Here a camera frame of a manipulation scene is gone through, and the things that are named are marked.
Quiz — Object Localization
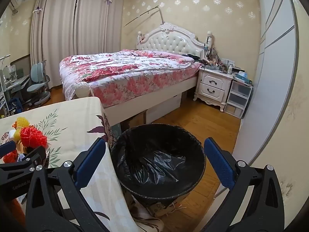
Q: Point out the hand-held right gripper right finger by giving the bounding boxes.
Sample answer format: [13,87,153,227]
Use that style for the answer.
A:
[203,137,285,232]

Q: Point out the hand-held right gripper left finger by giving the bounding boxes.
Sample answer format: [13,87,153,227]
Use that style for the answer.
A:
[24,137,108,232]

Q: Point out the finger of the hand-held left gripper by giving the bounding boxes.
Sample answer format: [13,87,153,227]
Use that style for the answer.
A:
[17,146,47,168]
[0,140,17,159]

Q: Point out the orange plastic bag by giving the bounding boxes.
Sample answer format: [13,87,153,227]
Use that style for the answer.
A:
[3,150,19,164]

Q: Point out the red foam fruit net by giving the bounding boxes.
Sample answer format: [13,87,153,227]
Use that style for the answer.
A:
[20,127,49,150]

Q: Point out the yellow foam fruit net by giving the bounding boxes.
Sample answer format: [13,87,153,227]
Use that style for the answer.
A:
[12,116,31,142]

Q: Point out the black-lined trash bin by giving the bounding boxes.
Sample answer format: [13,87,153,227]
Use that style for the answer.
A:
[110,124,206,202]

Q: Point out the person's left forearm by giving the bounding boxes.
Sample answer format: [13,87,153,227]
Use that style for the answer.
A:
[0,197,26,232]

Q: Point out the blue plastic crate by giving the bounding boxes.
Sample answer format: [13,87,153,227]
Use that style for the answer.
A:
[7,98,23,113]

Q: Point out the floral tablecloth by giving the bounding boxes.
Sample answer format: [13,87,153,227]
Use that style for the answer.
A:
[0,97,165,232]

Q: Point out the grey study desk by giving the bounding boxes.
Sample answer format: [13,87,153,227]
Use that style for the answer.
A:
[0,55,32,116]

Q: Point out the clear plastic drawer unit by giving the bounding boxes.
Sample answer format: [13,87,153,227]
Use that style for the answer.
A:
[223,78,253,119]

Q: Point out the grey desk chair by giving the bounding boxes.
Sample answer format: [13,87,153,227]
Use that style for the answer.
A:
[25,60,52,107]

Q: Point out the cardboard box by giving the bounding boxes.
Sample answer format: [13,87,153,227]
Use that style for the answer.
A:
[147,193,191,217]

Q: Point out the white nightstand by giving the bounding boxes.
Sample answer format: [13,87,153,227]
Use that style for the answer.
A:
[193,66,233,113]

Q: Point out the white under-bed box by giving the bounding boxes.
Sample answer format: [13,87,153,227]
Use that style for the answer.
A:
[146,93,182,124]

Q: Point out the blue packet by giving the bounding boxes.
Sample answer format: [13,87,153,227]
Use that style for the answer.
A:
[233,69,254,85]

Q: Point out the floral quilt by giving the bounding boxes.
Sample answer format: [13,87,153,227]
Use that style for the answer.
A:
[59,49,203,102]

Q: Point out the cluster of small toiletries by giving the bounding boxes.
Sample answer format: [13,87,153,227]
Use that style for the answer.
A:
[201,53,236,74]

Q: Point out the white sliding wardrobe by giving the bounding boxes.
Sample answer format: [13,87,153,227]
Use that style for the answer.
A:
[215,0,300,199]

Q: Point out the dark clothes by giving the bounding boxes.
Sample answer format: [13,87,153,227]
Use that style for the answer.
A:
[185,53,205,62]

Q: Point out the beige curtains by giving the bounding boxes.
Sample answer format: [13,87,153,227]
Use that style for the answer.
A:
[30,0,126,95]

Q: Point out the white bed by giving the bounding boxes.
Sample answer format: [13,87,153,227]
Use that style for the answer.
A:
[59,22,213,126]

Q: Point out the white air conditioner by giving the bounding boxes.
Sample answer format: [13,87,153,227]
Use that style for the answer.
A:
[8,0,23,11]

